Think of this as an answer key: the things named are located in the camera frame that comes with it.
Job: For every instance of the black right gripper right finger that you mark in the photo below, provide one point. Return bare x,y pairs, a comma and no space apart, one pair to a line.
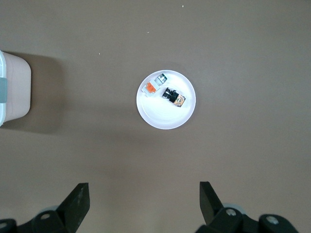
211,208

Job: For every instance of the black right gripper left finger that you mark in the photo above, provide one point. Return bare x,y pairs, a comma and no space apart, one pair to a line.
73,208

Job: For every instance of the black switch with orange button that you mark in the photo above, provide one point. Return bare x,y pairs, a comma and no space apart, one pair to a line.
173,96

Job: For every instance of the round pink plate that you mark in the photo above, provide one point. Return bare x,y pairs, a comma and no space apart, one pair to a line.
165,116

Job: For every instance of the white lidded container box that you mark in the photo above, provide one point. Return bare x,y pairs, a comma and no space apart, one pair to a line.
17,87

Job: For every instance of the brown table mat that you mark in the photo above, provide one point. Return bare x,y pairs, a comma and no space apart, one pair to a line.
230,48

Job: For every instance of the white switch with orange block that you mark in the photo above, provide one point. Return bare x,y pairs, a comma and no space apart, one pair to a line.
151,88

